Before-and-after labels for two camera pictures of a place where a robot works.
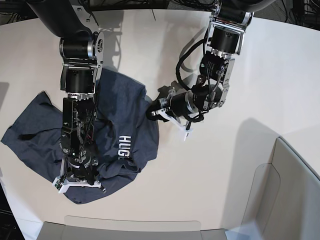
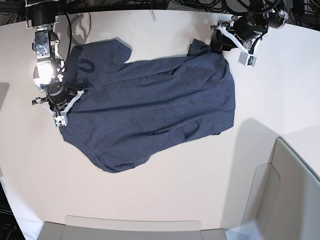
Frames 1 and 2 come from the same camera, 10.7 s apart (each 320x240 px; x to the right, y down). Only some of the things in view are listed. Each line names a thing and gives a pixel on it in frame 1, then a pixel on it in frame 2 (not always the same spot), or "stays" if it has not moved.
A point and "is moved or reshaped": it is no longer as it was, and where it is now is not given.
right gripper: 183,104 -> 248,27
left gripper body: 81,168 -> 57,91
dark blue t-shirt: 126,137 is moved or reshaped
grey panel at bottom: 89,228 stays
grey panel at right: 285,201 stays
